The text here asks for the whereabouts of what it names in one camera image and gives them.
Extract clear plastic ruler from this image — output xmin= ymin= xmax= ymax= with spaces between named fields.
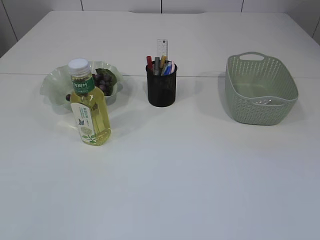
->
xmin=156 ymin=39 xmax=168 ymax=58

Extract red glitter glue pen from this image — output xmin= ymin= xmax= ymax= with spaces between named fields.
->
xmin=146 ymin=55 xmax=153 ymax=71

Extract clear plastic sheet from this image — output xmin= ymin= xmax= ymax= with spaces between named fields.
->
xmin=253 ymin=98 xmax=273 ymax=105

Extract gold glitter glue pen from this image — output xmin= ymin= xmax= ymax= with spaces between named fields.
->
xmin=159 ymin=55 xmax=167 ymax=69

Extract pink scissors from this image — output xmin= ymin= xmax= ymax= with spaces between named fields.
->
xmin=169 ymin=61 xmax=175 ymax=75

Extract purple artificial grape bunch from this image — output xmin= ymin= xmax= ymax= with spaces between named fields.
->
xmin=65 ymin=66 xmax=117 ymax=105

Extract green woven plastic basket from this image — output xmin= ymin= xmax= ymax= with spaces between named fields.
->
xmin=225 ymin=52 xmax=299 ymax=126

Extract blue scissors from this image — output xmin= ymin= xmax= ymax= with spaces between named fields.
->
xmin=161 ymin=61 xmax=172 ymax=76

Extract black mesh pen holder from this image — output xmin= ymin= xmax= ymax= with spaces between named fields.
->
xmin=145 ymin=64 xmax=178 ymax=108

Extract yellow tea drink bottle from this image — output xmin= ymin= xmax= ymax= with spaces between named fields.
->
xmin=68 ymin=58 xmax=111 ymax=146

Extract silver blue glitter pen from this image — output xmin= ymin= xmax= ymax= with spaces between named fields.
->
xmin=154 ymin=56 xmax=160 ymax=76

